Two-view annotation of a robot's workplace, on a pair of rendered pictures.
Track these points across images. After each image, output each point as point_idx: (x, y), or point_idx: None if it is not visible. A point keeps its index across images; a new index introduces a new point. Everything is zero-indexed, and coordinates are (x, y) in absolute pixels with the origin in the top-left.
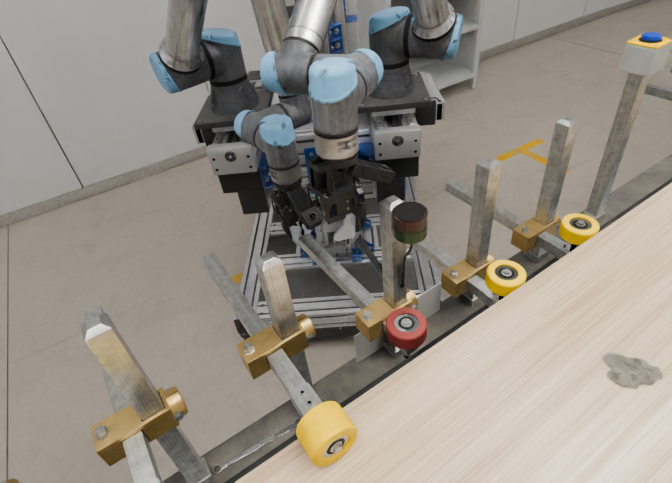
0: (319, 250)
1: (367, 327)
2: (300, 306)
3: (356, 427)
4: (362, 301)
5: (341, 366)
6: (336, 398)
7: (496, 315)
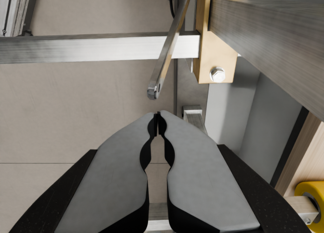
0: (26, 50)
1: (229, 82)
2: None
3: (322, 167)
4: (182, 57)
5: (177, 70)
6: (202, 91)
7: None
